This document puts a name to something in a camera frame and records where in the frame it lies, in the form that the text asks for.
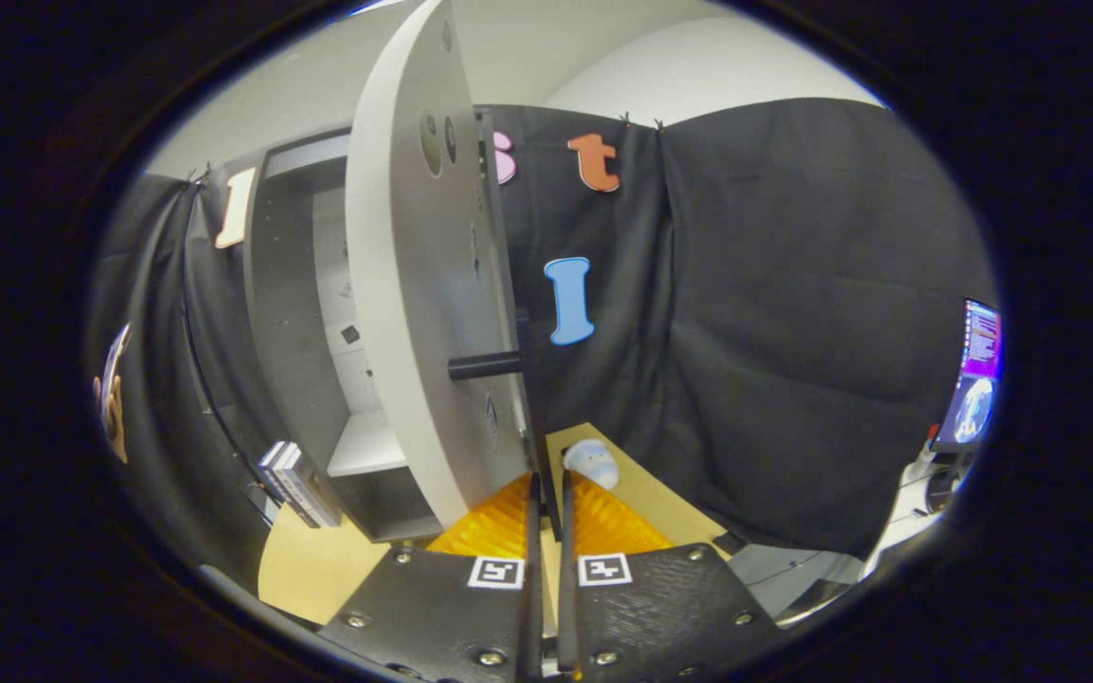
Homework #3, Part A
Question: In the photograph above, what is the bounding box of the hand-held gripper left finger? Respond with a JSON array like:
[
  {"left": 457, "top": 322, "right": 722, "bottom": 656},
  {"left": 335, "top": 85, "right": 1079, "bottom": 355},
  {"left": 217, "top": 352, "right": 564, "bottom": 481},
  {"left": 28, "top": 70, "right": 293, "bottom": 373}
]
[{"left": 317, "top": 472, "right": 546, "bottom": 683}]

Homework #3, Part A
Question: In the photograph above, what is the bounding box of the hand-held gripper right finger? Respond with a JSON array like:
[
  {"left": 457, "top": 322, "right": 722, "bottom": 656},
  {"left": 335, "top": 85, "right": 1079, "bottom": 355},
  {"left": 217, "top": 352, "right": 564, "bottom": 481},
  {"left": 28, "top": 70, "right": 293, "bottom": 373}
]
[{"left": 558, "top": 470, "right": 787, "bottom": 683}]

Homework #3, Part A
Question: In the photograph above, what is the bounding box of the black door handle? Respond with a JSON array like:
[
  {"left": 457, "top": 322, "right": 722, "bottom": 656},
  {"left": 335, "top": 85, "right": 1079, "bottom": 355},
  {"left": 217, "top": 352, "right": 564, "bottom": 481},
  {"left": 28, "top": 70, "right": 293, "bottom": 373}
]
[{"left": 449, "top": 351, "right": 524, "bottom": 382}]

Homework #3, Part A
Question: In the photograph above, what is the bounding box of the grey cabinet door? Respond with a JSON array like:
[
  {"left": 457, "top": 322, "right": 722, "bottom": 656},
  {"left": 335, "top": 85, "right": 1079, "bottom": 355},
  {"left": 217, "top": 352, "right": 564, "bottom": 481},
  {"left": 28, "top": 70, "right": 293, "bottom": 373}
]
[{"left": 345, "top": 0, "right": 533, "bottom": 532}]

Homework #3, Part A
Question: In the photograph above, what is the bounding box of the white rounded object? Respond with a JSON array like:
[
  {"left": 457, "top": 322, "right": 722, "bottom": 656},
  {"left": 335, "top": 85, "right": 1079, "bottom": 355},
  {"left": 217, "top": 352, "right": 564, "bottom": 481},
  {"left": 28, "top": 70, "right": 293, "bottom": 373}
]
[{"left": 563, "top": 438, "right": 621, "bottom": 491}]

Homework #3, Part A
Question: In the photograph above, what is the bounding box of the white cabinet shelf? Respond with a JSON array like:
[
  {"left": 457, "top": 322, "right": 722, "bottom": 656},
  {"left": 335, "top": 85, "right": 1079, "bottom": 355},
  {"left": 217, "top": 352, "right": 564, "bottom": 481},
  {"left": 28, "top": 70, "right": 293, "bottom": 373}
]
[{"left": 326, "top": 410, "right": 412, "bottom": 478}]

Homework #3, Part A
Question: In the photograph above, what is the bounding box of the white desk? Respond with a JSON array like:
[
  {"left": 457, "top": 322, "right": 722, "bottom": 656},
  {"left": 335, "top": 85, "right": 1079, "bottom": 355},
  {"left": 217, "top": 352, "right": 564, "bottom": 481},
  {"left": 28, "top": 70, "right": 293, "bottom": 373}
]
[{"left": 855, "top": 446, "right": 960, "bottom": 580}]

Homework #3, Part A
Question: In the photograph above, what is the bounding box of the black backdrop cloth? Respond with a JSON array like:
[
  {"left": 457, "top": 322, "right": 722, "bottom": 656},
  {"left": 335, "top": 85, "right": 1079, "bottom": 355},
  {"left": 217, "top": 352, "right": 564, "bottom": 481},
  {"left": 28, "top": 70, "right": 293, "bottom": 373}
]
[{"left": 86, "top": 95, "right": 998, "bottom": 589}]

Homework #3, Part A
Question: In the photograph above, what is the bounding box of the dark grey cabinet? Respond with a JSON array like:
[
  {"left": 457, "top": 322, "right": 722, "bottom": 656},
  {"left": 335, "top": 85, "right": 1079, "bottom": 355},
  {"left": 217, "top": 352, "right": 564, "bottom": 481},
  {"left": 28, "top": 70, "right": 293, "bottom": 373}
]
[{"left": 243, "top": 106, "right": 540, "bottom": 544}]

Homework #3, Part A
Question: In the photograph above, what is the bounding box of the black monitor stand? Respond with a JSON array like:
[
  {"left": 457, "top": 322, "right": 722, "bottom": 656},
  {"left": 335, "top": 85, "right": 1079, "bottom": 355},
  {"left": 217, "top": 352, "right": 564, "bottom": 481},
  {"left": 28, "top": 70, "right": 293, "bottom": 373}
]
[{"left": 921, "top": 446, "right": 974, "bottom": 518}]

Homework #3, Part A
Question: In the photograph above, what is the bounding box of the computer monitor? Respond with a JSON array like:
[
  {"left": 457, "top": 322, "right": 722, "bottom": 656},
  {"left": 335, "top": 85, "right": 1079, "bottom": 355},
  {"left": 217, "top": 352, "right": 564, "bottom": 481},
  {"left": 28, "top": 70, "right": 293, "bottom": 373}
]
[{"left": 931, "top": 299, "right": 1003, "bottom": 452}]

